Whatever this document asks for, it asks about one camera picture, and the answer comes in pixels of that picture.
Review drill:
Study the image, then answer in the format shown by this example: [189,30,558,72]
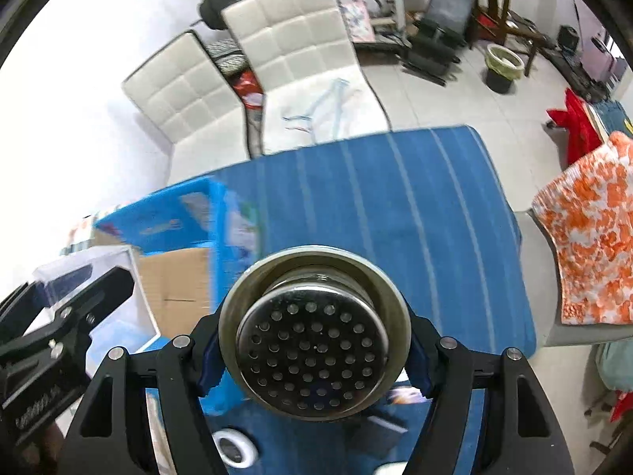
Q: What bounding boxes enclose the dark blue charger cube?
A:
[345,415,408,459]

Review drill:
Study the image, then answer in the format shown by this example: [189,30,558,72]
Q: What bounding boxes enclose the round white black device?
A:
[212,428,260,469]

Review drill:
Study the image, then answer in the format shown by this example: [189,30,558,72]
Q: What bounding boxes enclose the perforated steel tin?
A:
[219,245,411,422]

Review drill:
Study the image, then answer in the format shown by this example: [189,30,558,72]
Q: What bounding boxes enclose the clear acrylic box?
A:
[27,245,161,375]

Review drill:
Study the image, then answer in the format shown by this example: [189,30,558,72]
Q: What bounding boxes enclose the small white earbud case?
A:
[372,462,407,475]

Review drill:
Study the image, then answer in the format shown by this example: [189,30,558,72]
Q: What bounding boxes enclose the person hand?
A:
[12,422,64,475]

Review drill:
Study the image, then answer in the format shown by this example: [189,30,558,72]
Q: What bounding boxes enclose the blue cardboard box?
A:
[61,175,263,416]

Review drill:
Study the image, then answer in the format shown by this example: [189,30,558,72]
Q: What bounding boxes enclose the blue striped cloth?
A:
[145,124,538,475]

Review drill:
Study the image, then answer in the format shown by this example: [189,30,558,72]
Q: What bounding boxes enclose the orange floral cloth chair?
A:
[531,132,632,326]

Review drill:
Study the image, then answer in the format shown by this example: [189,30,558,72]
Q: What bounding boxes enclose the left white padded chair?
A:
[122,31,251,186]

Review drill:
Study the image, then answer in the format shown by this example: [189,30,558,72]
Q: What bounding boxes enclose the white padded chair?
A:
[231,25,392,154]
[122,31,251,186]

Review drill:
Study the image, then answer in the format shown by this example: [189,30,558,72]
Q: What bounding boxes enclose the red cloth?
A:
[546,88,603,166]

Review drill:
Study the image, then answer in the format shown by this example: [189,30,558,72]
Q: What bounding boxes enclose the black trash bin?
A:
[484,43,525,95]

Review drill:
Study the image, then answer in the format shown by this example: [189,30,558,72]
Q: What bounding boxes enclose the black weight bench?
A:
[400,0,475,87]

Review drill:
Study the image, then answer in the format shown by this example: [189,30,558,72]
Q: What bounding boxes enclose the right white padded chair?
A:
[231,25,392,154]

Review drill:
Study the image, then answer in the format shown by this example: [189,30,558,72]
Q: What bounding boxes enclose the brown wooden chair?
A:
[475,0,547,77]

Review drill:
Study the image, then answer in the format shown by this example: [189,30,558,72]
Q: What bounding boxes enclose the wire clothes hangers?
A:
[281,78,360,145]

